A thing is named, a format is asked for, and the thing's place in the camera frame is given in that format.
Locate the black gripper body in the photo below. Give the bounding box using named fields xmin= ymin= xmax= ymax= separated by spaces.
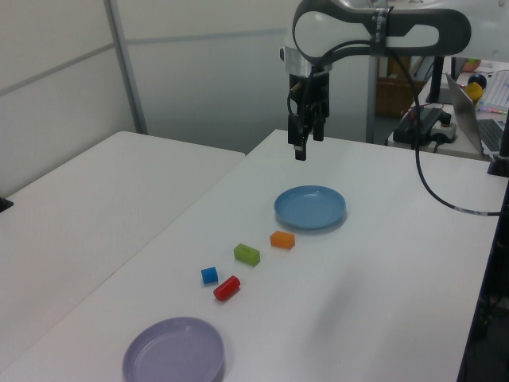
xmin=286 ymin=70 xmax=331 ymax=116

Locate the orange rectangular block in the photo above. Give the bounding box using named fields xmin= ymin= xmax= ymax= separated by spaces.
xmin=269 ymin=230 xmax=296 ymax=251

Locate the green rectangular block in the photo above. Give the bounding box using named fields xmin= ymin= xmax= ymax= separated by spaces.
xmin=232 ymin=243 xmax=261 ymax=267

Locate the blue block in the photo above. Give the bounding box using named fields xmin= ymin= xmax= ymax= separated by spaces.
xmin=200 ymin=266 xmax=220 ymax=286

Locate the red cylinder block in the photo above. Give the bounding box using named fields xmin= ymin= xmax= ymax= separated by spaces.
xmin=212 ymin=274 xmax=242 ymax=302

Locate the blue plate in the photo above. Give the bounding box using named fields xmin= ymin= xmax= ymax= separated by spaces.
xmin=273 ymin=185 xmax=348 ymax=232

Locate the brown cardboard box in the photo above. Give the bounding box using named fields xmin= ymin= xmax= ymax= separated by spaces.
xmin=375 ymin=75 xmax=425 ymax=119

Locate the black power box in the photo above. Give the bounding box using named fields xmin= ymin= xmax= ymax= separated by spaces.
xmin=393 ymin=106 xmax=443 ymax=145

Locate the black monitor stand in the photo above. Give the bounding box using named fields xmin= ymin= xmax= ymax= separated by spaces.
xmin=425 ymin=55 xmax=454 ymax=104

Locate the white socket with black plug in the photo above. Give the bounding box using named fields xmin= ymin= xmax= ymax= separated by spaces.
xmin=431 ymin=113 xmax=458 ymax=144

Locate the silver laptop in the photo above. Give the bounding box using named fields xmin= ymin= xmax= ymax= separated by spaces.
xmin=445 ymin=72 xmax=508 ymax=158

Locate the yellow ball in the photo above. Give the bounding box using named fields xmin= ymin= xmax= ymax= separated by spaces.
xmin=465 ymin=82 xmax=484 ymax=105

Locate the white keyboard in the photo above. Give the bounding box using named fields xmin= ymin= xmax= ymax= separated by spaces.
xmin=479 ymin=71 xmax=509 ymax=115

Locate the purple plate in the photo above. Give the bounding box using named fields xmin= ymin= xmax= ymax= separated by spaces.
xmin=122 ymin=316 xmax=226 ymax=382

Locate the slim grey partition post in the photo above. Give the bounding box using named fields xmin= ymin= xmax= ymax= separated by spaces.
xmin=365 ymin=55 xmax=379 ymax=144

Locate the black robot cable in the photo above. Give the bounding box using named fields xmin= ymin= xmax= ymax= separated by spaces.
xmin=286 ymin=38 xmax=504 ymax=218

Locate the black camera pole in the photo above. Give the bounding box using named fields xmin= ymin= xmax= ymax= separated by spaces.
xmin=487 ymin=109 xmax=509 ymax=178

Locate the black metal frame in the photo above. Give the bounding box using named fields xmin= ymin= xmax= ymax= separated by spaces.
xmin=457 ymin=206 xmax=509 ymax=382

